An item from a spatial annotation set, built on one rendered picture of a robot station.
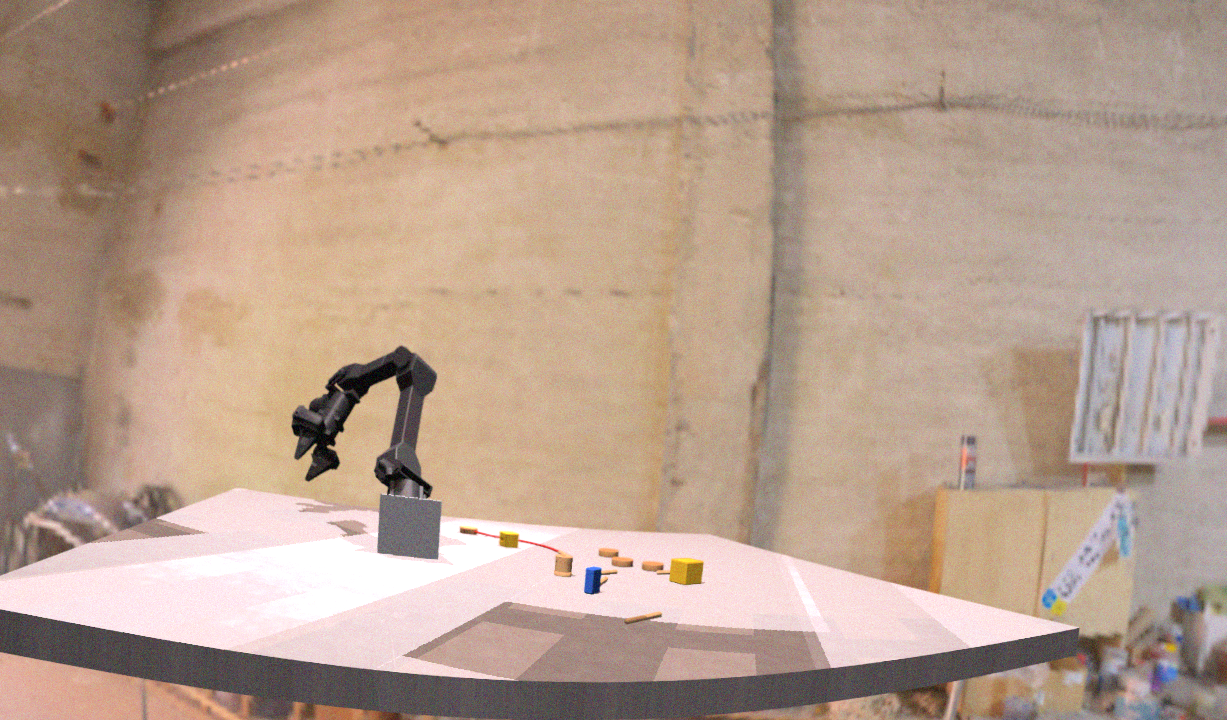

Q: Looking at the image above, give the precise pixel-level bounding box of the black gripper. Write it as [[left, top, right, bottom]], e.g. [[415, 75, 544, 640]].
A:
[[294, 408, 345, 482]]

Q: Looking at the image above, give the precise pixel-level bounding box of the blue rectangular block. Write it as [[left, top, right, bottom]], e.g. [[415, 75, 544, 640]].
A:
[[584, 565, 602, 594]]

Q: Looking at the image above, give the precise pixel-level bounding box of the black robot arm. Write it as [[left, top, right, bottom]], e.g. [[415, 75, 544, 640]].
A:
[[309, 346, 437, 499]]

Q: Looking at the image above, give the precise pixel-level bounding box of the orange square block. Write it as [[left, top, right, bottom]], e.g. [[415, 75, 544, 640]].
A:
[[669, 558, 704, 585]]

